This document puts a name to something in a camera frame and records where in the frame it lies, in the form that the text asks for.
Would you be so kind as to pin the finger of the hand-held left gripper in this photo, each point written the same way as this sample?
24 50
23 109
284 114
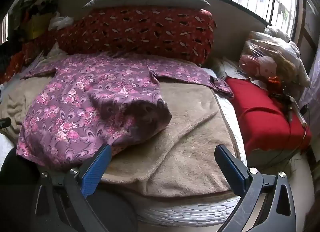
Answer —
5 122

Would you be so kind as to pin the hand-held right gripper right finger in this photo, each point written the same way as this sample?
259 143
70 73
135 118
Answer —
232 169

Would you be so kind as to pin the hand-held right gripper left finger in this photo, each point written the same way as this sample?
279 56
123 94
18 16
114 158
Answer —
96 169

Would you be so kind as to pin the purple floral shirt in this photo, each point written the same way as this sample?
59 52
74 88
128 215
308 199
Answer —
75 102

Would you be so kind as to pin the pile of dark clothes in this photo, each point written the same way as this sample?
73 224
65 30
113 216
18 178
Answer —
41 3

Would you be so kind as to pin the person's black pants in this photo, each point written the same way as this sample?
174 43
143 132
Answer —
15 177

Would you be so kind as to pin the beige fleece blanket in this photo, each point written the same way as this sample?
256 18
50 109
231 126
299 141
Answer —
187 134

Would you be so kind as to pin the red cushion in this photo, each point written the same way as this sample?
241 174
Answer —
262 117

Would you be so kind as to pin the yellow bag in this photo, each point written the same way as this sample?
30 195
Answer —
37 25

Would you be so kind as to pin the pink plush toy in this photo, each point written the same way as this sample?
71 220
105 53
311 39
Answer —
260 66

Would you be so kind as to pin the white plastic bag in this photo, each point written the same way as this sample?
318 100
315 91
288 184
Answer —
60 23

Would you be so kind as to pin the clear plastic bag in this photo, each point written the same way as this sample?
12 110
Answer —
282 51

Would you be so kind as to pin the red patterned quilt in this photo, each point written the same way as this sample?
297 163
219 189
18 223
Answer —
150 31

